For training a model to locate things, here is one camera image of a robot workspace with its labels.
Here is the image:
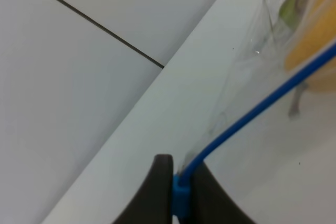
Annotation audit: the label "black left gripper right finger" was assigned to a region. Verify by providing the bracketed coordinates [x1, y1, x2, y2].
[188, 163, 254, 224]

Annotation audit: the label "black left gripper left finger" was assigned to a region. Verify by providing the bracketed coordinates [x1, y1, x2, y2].
[114, 154, 173, 224]

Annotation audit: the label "clear zip bag blue zipper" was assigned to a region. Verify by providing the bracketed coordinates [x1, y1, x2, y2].
[179, 0, 335, 223]

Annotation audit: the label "yellow pear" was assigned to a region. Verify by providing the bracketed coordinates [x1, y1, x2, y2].
[284, 0, 335, 117]

